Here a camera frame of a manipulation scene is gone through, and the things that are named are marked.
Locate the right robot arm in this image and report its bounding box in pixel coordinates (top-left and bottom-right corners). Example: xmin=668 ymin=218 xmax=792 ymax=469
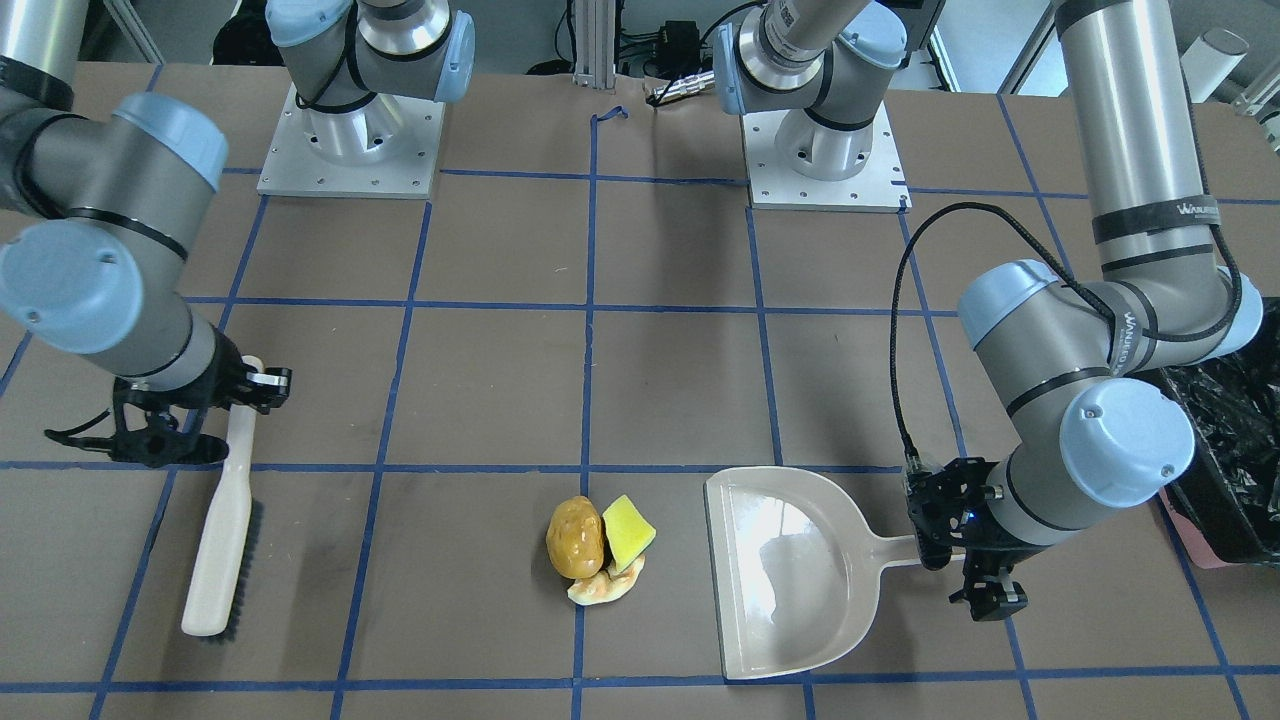
xmin=3 ymin=1 xmax=476 ymax=468

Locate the white hand brush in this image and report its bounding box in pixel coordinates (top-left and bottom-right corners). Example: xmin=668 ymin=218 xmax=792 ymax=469
xmin=180 ymin=405 xmax=259 ymax=641

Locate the aluminium frame post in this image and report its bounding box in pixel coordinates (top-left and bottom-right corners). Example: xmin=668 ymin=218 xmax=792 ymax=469
xmin=570 ymin=0 xmax=620 ymax=94

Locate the white plastic dustpan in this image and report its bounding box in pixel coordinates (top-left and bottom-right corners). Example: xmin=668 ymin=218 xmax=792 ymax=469
xmin=704 ymin=466 xmax=920 ymax=680

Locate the yellow green sponge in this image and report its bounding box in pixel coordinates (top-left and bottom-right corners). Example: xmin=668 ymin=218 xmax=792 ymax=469
xmin=602 ymin=495 xmax=657 ymax=577

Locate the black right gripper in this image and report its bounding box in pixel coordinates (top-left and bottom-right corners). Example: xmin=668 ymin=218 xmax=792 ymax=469
xmin=110 ymin=331 xmax=293 ymax=466

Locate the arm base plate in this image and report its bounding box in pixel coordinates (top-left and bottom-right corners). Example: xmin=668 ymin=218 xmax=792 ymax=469
xmin=257 ymin=87 xmax=448 ymax=200
xmin=741 ymin=104 xmax=913 ymax=213

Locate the black lined trash bin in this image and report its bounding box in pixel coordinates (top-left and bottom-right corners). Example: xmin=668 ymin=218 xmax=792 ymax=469
xmin=1149 ymin=297 xmax=1279 ymax=569

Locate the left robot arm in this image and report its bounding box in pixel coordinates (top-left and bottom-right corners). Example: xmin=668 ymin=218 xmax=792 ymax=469
xmin=890 ymin=1 xmax=1263 ymax=621

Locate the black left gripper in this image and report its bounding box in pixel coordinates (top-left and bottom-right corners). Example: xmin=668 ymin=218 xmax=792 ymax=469
xmin=905 ymin=457 xmax=1028 ymax=623

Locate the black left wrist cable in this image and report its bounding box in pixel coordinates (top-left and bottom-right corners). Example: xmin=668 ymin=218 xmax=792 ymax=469
xmin=890 ymin=202 xmax=1116 ymax=471

